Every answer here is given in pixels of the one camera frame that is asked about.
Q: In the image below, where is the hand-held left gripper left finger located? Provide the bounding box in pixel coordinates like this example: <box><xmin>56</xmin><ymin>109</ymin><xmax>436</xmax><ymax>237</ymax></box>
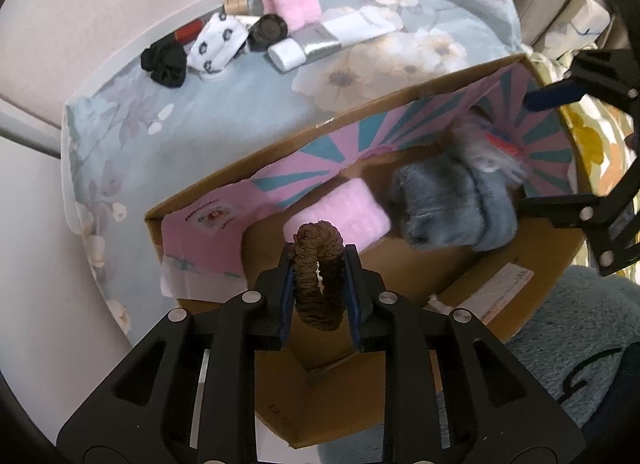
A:
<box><xmin>56</xmin><ymin>244</ymin><xmax>296</xmax><ymax>464</ymax></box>

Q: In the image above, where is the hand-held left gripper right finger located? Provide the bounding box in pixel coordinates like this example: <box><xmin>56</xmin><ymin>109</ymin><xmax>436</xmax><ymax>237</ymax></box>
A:
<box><xmin>342</xmin><ymin>244</ymin><xmax>586</xmax><ymax>464</ymax></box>

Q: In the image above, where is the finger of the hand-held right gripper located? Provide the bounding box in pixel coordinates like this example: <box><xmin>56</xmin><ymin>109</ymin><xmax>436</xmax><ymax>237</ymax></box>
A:
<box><xmin>524</xmin><ymin>49</ymin><xmax>640</xmax><ymax>117</ymax></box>
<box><xmin>517</xmin><ymin>144</ymin><xmax>640</xmax><ymax>279</ymax></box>

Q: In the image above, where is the brown braided hair tie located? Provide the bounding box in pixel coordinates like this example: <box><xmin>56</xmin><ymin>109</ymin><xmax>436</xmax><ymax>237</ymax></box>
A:
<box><xmin>291</xmin><ymin>221</ymin><xmax>347</xmax><ymax>331</ymax></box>

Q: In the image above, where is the red blue labelled packet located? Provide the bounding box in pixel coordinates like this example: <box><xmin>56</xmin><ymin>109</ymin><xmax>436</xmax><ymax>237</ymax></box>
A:
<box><xmin>450</xmin><ymin>114</ymin><xmax>531</xmax><ymax>185</ymax></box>

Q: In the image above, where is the cardboard box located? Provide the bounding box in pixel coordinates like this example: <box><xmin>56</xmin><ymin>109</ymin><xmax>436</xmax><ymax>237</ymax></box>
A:
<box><xmin>144</xmin><ymin>53</ymin><xmax>588</xmax><ymax>450</ymax></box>

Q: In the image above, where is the grey blue fluffy sock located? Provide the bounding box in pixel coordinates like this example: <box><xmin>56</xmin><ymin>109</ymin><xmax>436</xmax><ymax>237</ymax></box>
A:
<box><xmin>390</xmin><ymin>154</ymin><xmax>518</xmax><ymax>251</ymax></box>

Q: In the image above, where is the silver white tube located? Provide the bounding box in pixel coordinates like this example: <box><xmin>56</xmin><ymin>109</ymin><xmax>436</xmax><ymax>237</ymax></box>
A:
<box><xmin>267</xmin><ymin>24</ymin><xmax>343</xmax><ymax>71</ymax></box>

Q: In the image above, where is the black scrunchie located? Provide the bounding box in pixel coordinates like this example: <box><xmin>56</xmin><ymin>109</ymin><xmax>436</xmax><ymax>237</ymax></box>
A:
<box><xmin>140</xmin><ymin>41</ymin><xmax>188</xmax><ymax>90</ymax></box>

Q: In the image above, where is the white patterned sock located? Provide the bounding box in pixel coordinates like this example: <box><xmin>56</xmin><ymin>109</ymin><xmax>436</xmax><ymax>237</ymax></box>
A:
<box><xmin>186</xmin><ymin>13</ymin><xmax>249</xmax><ymax>76</ymax></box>

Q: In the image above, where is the black round compact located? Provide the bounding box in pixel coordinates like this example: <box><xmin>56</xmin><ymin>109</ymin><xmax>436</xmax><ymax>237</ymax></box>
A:
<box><xmin>247</xmin><ymin>14</ymin><xmax>290</xmax><ymax>52</ymax></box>

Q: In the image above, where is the tissue box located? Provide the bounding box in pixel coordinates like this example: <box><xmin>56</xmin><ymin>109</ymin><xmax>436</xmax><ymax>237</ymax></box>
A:
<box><xmin>542</xmin><ymin>0</ymin><xmax>613</xmax><ymax>62</ymax></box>

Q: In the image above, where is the yellow floral cloth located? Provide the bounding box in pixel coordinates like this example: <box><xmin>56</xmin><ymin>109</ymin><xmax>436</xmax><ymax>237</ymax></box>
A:
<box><xmin>530</xmin><ymin>52</ymin><xmax>640</xmax><ymax>265</ymax></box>

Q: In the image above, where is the floral tablecloth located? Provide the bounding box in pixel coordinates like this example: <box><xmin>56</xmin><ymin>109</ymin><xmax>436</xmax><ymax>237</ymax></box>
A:
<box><xmin>61</xmin><ymin>0</ymin><xmax>523</xmax><ymax>332</ymax></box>

